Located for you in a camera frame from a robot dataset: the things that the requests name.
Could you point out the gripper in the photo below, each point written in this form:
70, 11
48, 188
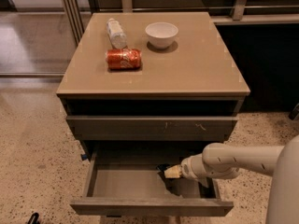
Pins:
188, 168

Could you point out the dark blue rxbar wrapper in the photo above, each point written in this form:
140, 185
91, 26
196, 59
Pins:
163, 167

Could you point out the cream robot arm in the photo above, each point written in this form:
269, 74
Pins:
281, 163

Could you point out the open middle drawer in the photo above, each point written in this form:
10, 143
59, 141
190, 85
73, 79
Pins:
129, 183

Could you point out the grey drawer cabinet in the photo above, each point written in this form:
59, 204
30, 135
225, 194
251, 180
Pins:
195, 77

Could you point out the blue cabinet side knob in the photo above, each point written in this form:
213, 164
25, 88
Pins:
84, 157

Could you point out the orange soda can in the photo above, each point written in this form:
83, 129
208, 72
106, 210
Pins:
123, 59

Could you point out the white ceramic bowl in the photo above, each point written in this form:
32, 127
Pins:
161, 35

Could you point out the black object at floor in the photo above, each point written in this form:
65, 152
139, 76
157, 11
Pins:
34, 219

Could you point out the clear plastic water bottle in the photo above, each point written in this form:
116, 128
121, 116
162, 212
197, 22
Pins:
116, 34

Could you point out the metal railing frame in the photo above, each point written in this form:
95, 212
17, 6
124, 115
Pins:
237, 19

